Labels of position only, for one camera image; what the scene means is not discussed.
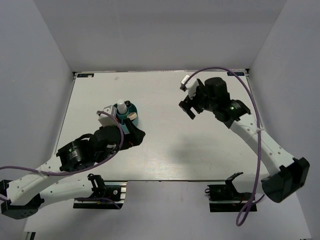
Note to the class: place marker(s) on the small round cream jar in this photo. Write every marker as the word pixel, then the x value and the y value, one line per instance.
pixel 132 116

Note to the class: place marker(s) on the white bottle black cap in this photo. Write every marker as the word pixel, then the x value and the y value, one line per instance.
pixel 128 103

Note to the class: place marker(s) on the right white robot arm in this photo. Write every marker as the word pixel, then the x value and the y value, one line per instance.
pixel 286 173

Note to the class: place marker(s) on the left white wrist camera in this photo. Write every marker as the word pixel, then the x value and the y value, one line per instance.
pixel 107 116

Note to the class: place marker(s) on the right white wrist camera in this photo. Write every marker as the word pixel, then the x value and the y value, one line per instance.
pixel 189 86

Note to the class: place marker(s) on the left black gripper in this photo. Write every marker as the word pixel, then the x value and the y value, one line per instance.
pixel 135 137

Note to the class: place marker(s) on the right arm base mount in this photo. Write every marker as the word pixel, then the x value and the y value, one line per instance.
pixel 231 194

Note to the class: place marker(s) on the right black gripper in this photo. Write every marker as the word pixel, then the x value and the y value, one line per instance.
pixel 200 90

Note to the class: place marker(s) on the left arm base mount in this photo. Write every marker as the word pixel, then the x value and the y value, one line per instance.
pixel 106 195

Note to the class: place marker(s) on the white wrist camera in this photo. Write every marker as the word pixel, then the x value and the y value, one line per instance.
pixel 107 116
pixel 189 86

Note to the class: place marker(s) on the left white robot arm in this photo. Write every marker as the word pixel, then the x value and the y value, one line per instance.
pixel 41 187

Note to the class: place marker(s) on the teal round organizer container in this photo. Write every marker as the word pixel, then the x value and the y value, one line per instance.
pixel 131 109

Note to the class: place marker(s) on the white round bottle in organizer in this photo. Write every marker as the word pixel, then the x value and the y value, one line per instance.
pixel 122 107

